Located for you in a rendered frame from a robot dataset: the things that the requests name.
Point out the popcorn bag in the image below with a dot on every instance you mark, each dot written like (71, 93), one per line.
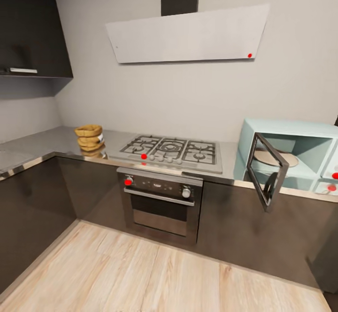
(90, 137)

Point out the microwave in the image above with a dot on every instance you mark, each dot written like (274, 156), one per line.
(272, 148)

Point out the oven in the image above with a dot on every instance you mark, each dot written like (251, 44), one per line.
(162, 205)

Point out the cabinet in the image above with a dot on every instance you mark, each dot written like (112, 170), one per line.
(32, 42)

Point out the burner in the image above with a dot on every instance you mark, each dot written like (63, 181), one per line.
(199, 154)

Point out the range hood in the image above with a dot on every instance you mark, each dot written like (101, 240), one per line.
(182, 33)

